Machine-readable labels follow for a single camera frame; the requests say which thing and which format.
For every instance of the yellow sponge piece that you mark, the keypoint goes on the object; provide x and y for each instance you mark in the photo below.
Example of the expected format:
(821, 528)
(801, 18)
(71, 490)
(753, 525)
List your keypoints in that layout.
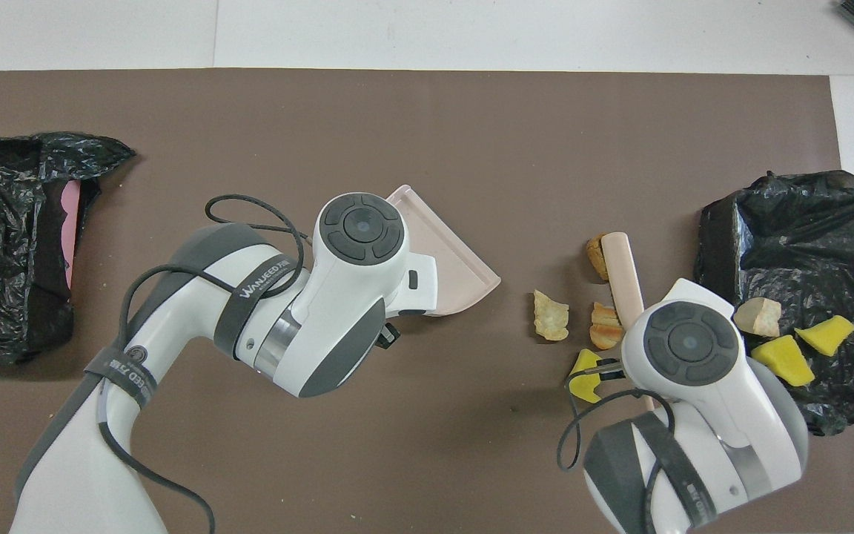
(827, 334)
(783, 360)
(586, 378)

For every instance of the beige hand brush black bristles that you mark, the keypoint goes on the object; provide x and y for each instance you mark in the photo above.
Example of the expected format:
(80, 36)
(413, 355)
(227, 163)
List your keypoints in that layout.
(623, 274)

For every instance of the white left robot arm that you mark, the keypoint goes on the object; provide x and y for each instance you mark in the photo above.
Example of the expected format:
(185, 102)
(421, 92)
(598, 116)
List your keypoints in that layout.
(249, 311)

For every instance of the croissant bread piece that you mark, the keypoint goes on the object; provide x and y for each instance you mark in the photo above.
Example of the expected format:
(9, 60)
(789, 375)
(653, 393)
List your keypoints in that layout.
(759, 317)

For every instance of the sliced striped bread piece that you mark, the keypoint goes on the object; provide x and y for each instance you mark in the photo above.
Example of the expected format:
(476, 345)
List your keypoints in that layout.
(605, 326)

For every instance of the brown table mat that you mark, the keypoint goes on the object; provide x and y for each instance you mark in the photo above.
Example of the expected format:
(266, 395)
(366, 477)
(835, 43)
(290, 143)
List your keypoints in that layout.
(397, 133)

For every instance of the pink plastic bin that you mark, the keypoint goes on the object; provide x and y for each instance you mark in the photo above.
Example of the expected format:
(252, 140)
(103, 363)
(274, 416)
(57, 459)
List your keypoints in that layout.
(70, 230)

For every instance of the bin lined with black bag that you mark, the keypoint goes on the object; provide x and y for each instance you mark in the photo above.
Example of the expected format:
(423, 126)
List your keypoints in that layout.
(805, 245)

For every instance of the pale bread chunk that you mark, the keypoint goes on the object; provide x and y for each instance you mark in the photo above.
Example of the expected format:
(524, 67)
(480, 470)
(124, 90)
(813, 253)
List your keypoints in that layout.
(551, 317)

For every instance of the brown bread roll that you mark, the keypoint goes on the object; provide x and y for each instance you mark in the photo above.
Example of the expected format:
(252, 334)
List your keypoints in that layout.
(596, 256)

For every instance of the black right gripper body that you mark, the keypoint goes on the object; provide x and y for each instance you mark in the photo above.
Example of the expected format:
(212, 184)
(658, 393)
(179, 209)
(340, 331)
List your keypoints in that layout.
(609, 370)

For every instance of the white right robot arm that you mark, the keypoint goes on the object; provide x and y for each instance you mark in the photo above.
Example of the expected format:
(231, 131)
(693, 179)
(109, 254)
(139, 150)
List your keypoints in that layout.
(694, 348)

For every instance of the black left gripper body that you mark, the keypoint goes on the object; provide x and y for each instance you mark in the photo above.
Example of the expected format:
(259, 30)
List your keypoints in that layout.
(388, 335)

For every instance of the beige plastic dustpan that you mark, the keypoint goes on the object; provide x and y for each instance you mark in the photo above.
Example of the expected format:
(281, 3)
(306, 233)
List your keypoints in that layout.
(464, 271)

